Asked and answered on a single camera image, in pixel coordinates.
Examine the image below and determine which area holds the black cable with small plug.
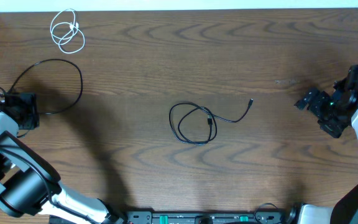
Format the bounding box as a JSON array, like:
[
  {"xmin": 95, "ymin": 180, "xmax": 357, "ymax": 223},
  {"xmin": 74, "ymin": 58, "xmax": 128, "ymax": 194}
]
[{"xmin": 7, "ymin": 58, "xmax": 84, "ymax": 115}]

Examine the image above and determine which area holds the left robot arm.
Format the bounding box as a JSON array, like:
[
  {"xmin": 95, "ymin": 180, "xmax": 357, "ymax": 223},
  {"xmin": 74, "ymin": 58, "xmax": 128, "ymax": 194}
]
[{"xmin": 0, "ymin": 91, "xmax": 127, "ymax": 223}]

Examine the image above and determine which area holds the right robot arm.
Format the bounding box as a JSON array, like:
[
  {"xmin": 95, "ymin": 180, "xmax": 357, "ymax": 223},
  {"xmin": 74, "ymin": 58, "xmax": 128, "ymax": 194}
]
[{"xmin": 287, "ymin": 65, "xmax": 358, "ymax": 223}]

